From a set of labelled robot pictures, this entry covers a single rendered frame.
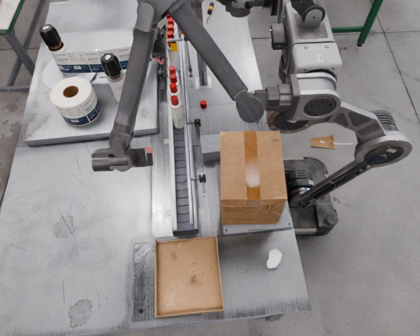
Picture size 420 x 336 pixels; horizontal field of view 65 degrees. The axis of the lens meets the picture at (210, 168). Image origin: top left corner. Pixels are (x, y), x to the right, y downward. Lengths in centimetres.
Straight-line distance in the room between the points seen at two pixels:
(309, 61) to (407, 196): 187
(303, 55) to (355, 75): 228
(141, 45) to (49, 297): 106
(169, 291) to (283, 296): 45
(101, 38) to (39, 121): 66
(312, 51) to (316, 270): 159
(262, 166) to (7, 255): 115
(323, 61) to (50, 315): 135
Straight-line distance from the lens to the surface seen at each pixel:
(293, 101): 98
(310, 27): 115
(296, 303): 143
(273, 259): 141
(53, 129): 188
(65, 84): 184
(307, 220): 217
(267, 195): 122
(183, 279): 142
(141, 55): 100
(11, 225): 176
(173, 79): 161
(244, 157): 129
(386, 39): 377
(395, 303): 246
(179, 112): 157
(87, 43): 226
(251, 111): 97
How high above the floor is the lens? 222
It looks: 61 degrees down
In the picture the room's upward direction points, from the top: 5 degrees counter-clockwise
